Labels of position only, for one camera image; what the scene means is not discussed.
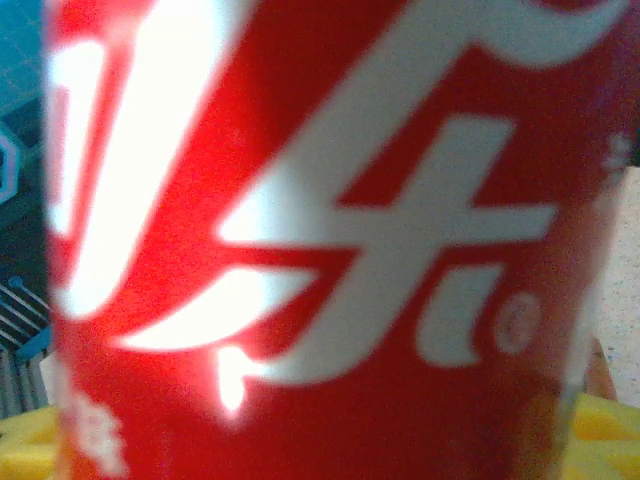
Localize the cola bottle script logo label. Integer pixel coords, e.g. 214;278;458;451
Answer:
42;0;640;480

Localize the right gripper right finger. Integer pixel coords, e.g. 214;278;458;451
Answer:
569;392;640;480

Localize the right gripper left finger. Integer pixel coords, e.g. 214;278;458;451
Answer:
0;404;66;480

